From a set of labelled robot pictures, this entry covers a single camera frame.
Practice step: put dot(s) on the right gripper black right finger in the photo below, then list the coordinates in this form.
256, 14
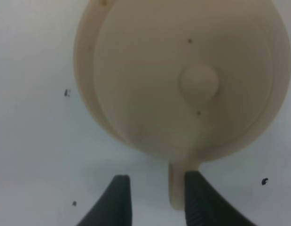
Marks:
204, 206

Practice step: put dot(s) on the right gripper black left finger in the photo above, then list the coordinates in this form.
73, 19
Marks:
114, 207

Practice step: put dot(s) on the beige ceramic teapot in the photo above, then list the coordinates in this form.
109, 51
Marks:
188, 81

